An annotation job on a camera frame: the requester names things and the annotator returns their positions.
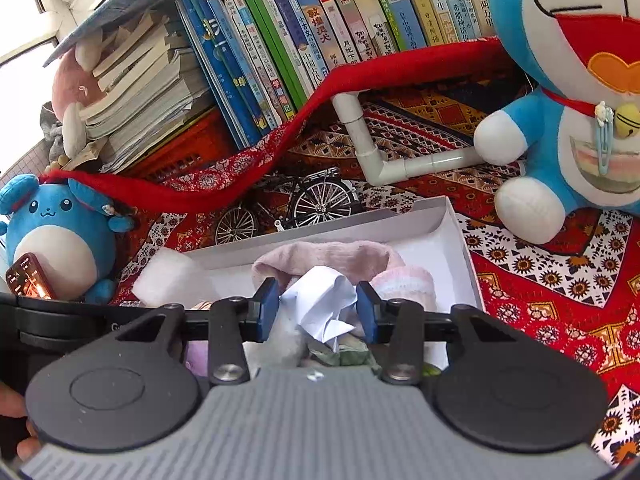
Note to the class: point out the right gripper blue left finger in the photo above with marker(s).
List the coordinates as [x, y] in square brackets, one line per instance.
[262, 310]

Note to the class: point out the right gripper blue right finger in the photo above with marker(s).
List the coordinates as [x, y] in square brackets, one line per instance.
[373, 314]

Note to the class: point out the pink towel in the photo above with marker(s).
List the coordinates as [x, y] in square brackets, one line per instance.
[361, 261]

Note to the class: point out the white paper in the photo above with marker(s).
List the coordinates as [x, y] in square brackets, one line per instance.
[318, 302]

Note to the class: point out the white fluffy plush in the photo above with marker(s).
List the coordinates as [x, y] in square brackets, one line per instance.
[284, 348]

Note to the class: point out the green floral cloth hat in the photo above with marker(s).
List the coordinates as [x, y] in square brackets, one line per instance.
[343, 351]

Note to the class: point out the purple plush toy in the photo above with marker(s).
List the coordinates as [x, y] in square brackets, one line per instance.
[196, 359]

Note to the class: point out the white foam block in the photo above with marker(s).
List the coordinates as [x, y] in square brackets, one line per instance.
[173, 278]

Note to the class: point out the lime green cloth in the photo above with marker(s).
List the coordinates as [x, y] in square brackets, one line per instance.
[430, 370]

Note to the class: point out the person's left hand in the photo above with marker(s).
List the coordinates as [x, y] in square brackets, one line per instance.
[18, 436]

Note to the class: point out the smartphone with red case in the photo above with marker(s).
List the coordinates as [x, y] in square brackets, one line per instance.
[26, 278]

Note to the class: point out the white shallow cardboard box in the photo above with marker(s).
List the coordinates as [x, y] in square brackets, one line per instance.
[428, 235]

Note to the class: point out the blue round plush toy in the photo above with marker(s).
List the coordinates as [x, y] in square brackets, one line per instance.
[71, 230]

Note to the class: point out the miniature metal bicycle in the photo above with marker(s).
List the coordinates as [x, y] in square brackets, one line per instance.
[282, 202]

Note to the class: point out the red scarf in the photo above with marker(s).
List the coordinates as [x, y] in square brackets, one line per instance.
[228, 180]

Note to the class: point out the white PVC pipe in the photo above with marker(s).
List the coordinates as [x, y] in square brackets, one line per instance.
[409, 150]

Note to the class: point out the red plastic crate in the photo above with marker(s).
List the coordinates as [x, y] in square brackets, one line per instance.
[194, 146]

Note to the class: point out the grey plush toy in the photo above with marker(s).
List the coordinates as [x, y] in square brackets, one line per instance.
[52, 132]

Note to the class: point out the stack of grey books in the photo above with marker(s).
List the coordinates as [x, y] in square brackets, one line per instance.
[152, 85]

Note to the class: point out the pink plush toy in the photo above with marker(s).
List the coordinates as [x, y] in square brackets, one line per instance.
[74, 88]

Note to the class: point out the row of upright books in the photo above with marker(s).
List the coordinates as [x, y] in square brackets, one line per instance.
[265, 58]

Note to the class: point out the Doraemon plush toy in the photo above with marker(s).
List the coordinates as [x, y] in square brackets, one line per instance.
[578, 131]

